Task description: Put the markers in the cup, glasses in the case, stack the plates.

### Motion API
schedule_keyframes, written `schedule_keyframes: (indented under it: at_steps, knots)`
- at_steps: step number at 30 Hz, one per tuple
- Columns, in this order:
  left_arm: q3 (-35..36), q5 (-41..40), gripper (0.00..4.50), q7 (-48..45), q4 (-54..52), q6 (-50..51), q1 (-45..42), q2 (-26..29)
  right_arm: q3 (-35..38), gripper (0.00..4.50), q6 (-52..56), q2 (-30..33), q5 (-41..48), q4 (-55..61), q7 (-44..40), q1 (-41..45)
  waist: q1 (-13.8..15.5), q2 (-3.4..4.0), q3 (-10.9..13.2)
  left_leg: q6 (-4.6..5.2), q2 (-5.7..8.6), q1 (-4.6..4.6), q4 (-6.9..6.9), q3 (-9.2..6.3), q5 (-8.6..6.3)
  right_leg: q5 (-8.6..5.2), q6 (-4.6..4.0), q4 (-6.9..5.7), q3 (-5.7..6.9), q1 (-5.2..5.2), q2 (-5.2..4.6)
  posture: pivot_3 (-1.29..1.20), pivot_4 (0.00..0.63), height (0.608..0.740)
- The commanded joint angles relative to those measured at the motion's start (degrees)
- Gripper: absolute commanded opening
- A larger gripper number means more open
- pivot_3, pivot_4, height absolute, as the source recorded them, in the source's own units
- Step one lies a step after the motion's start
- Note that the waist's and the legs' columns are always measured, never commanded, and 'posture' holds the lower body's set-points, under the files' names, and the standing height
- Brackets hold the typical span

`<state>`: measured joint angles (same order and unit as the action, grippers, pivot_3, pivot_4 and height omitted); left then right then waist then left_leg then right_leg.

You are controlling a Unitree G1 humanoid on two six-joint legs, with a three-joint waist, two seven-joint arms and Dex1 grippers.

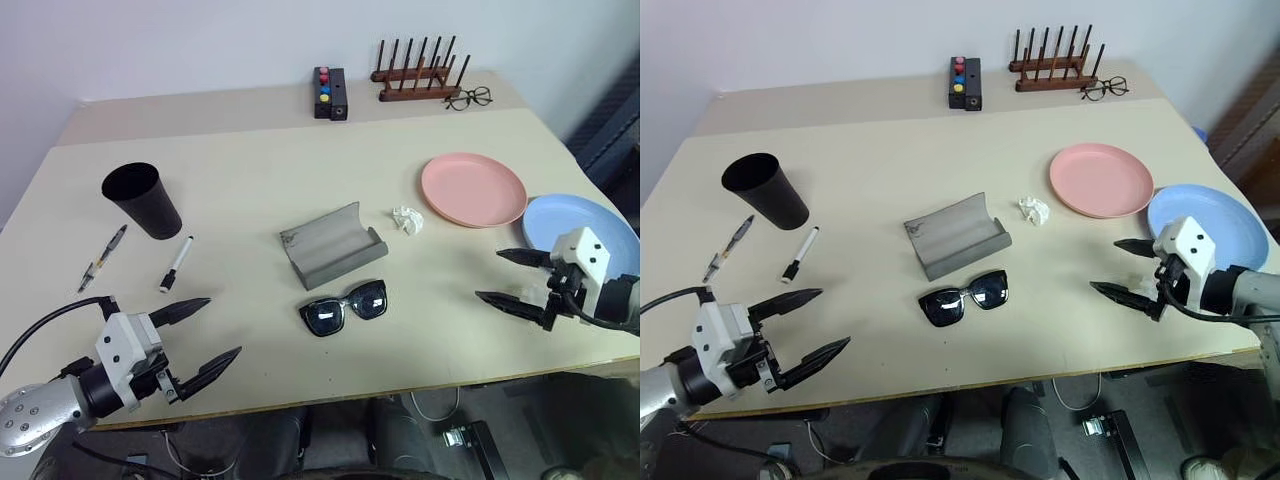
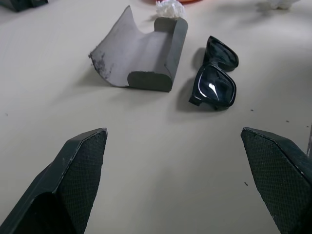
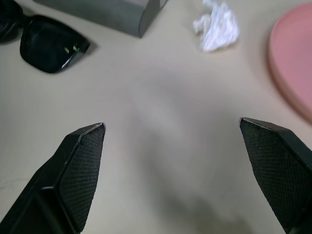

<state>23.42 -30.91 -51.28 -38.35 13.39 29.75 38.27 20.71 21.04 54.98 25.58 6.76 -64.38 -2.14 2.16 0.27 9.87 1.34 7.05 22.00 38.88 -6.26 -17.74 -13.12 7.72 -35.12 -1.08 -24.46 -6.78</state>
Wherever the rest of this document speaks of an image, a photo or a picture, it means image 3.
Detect crumpled white paper ball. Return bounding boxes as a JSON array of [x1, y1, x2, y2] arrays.
[[192, 0, 241, 53]]

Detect grey open glasses case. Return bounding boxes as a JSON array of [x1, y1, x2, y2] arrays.
[[33, 0, 169, 39]]

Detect black sunglasses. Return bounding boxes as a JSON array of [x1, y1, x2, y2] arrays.
[[0, 0, 91, 74]]

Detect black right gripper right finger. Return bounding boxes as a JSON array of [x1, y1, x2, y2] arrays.
[[239, 117, 312, 234]]

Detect pink plastic plate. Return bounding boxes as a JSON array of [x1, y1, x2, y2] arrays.
[[267, 1, 312, 119]]

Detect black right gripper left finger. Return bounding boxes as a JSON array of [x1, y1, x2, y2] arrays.
[[0, 122, 106, 234]]

